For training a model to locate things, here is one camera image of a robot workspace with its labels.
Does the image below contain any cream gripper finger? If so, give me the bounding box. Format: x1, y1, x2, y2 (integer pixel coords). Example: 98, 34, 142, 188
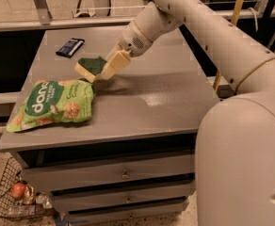
101, 50, 131, 80
105, 43, 121, 61

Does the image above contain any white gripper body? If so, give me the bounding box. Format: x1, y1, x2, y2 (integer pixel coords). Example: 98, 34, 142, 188
118, 24, 153, 57

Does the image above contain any green yellow sponge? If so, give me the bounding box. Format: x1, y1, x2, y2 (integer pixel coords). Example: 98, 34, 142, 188
74, 56, 106, 83

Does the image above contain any green rice chip bag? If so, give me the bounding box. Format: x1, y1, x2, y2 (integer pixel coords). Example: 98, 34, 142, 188
7, 79, 95, 133

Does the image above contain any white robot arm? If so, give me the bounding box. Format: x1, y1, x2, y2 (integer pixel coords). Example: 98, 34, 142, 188
101, 0, 275, 226

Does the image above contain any dark blue snack bar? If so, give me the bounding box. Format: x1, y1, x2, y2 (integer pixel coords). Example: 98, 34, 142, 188
56, 38, 85, 58

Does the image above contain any grey drawer cabinet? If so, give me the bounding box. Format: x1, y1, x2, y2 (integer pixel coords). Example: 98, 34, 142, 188
0, 23, 221, 226

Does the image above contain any yellow wooden pole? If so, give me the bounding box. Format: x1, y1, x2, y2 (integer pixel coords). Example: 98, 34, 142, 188
213, 0, 244, 90

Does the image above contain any top grey drawer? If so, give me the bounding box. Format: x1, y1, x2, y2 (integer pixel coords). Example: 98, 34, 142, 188
21, 154, 195, 192

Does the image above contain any grey drawer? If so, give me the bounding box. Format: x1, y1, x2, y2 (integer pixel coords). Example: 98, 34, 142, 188
21, 154, 195, 192
54, 179, 195, 212
67, 197, 188, 226

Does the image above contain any middle grey drawer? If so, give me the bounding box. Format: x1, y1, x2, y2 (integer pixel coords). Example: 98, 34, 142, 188
54, 179, 195, 212

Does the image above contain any bottom grey drawer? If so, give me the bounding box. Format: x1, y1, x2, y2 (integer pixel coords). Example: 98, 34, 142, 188
67, 197, 188, 226

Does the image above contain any crumpled foil wrapper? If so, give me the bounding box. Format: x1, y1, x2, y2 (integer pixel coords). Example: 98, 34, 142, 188
23, 185, 37, 205

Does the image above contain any red apple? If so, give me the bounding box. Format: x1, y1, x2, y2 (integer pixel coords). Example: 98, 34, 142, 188
10, 182, 25, 200

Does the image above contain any grey metal rail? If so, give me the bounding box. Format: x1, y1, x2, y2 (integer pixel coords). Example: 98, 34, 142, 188
0, 8, 275, 32

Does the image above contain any black wire basket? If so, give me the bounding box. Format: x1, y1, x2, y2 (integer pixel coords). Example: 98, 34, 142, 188
0, 157, 56, 221

